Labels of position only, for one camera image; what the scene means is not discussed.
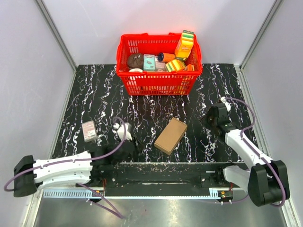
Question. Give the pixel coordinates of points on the aluminium frame rail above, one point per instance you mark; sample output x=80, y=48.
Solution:
x=55, y=32

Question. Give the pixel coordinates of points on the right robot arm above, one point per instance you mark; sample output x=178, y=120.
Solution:
x=266, y=180

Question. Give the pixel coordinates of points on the brown round cookie pack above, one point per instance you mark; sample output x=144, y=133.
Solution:
x=135, y=60

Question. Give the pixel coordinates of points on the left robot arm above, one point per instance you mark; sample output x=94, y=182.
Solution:
x=31, y=175

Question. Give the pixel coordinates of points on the red plastic shopping basket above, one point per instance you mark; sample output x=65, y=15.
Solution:
x=156, y=82

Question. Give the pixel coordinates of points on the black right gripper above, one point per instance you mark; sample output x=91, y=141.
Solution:
x=209, y=113

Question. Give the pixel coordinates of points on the small orange packet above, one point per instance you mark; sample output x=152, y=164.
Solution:
x=189, y=67

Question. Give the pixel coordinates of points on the pink small box in basket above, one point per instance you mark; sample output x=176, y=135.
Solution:
x=159, y=66

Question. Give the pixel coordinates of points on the teal snack box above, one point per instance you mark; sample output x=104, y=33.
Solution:
x=149, y=62

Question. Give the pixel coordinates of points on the white round lid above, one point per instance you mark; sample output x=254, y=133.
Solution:
x=136, y=70

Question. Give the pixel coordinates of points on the tall orange yellow carton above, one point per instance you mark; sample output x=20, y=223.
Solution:
x=184, y=46

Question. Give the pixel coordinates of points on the brown cardboard box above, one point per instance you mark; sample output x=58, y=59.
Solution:
x=170, y=136

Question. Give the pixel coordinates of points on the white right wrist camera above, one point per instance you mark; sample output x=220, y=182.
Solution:
x=227, y=104

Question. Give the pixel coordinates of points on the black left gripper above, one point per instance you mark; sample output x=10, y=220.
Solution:
x=137, y=152

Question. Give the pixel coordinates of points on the orange tube with blue cap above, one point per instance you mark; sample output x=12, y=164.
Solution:
x=165, y=57

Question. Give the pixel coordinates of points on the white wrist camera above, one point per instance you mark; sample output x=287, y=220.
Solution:
x=227, y=104
x=123, y=131

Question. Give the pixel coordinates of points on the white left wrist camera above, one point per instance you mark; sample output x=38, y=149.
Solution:
x=123, y=131

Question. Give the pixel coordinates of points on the yellow green striped box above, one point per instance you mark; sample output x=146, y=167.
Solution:
x=175, y=65

